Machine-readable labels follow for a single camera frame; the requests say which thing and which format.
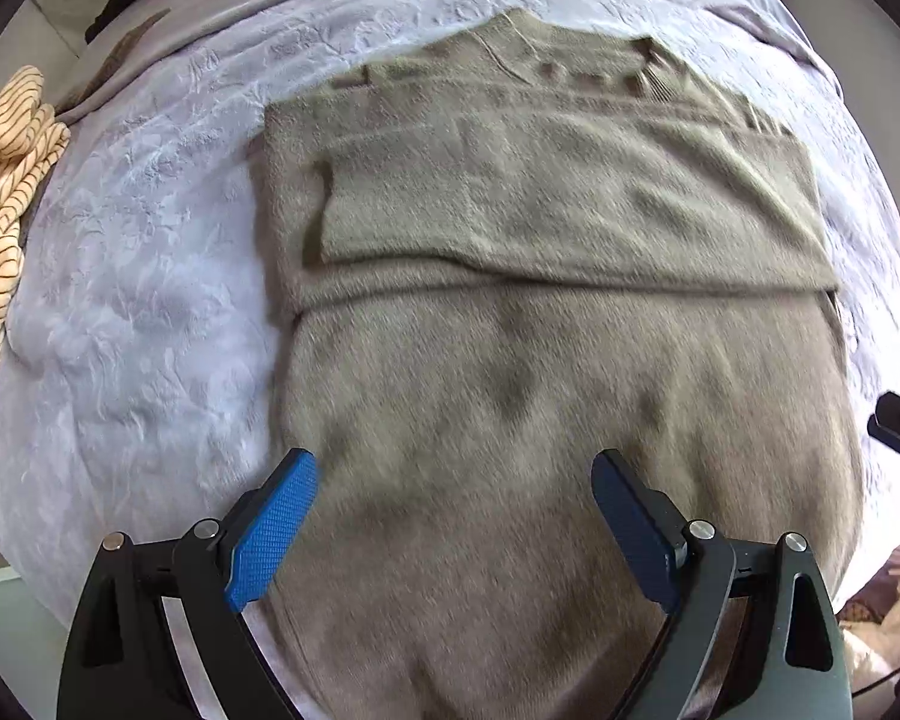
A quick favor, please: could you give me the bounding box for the light purple embossed blanket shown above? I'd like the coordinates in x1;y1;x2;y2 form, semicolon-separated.
0;0;900;631

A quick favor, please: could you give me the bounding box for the taupe knit sweater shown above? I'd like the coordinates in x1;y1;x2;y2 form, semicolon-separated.
259;7;867;720

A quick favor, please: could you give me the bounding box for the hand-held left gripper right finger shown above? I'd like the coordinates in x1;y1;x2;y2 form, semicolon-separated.
591;448;856;720

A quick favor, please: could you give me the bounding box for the cream striped garment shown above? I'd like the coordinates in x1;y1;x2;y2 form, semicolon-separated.
0;66;72;421

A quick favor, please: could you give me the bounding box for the black cable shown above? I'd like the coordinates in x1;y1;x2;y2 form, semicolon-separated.
849;656;900;697

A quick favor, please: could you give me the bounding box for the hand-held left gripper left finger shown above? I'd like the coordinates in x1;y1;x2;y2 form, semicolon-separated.
56;448;320;720

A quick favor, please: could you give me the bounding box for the brown patterned cloth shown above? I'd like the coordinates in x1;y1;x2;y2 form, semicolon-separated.
840;495;900;661

